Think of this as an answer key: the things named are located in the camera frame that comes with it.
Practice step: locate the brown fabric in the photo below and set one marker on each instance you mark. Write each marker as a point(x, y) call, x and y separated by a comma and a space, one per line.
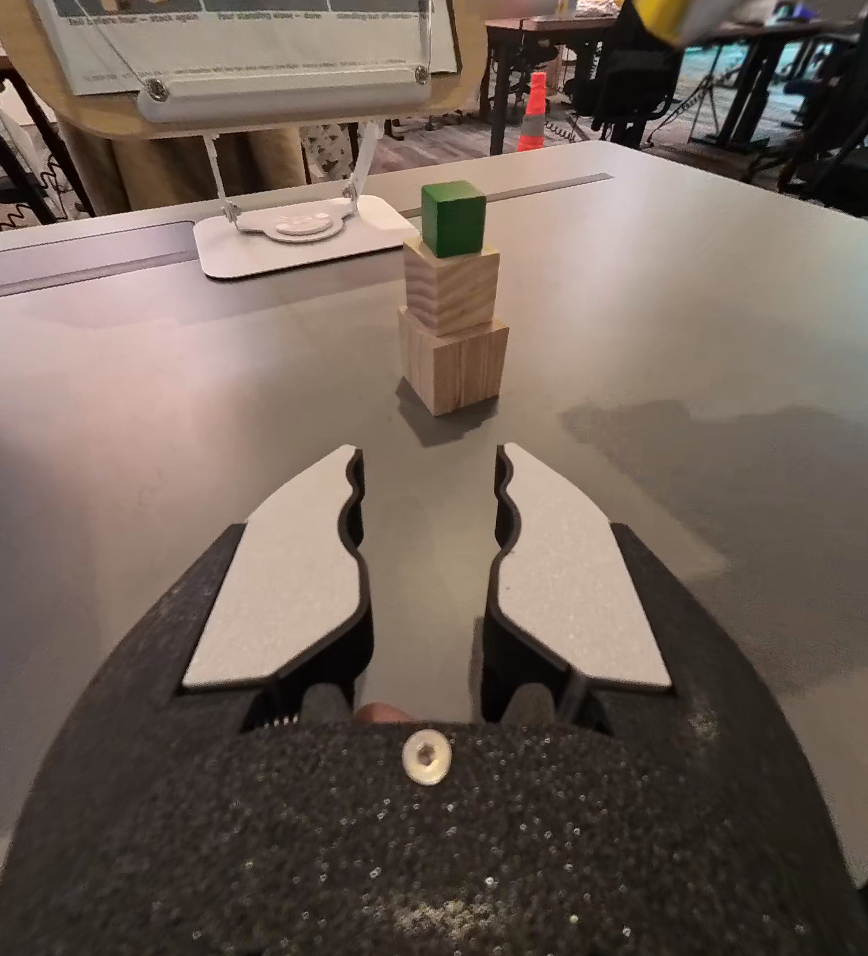
point(165, 175)

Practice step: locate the orange traffic cone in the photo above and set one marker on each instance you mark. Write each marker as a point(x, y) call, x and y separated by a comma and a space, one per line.
point(534, 119)

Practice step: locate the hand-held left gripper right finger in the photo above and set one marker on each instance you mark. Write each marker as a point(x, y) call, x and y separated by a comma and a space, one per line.
point(576, 590)

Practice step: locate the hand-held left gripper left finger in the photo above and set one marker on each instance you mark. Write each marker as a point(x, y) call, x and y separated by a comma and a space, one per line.
point(284, 590)

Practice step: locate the white metal document stand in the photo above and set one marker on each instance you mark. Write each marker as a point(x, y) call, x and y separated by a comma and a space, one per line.
point(254, 258)

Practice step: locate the medium plain wooden cube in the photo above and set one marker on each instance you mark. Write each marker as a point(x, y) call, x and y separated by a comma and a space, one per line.
point(452, 291)

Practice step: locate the instruction sheet in clear holder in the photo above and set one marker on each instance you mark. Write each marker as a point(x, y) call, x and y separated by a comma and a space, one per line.
point(254, 37)

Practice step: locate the green wooden cube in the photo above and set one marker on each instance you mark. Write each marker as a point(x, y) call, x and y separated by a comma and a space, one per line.
point(452, 224)

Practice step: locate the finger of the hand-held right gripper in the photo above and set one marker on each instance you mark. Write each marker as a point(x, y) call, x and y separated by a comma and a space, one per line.
point(710, 19)

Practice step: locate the large plain wooden cube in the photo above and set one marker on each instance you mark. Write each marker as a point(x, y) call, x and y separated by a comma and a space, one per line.
point(456, 370)

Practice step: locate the printed white cloth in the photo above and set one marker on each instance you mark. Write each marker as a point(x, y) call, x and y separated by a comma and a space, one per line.
point(329, 149)

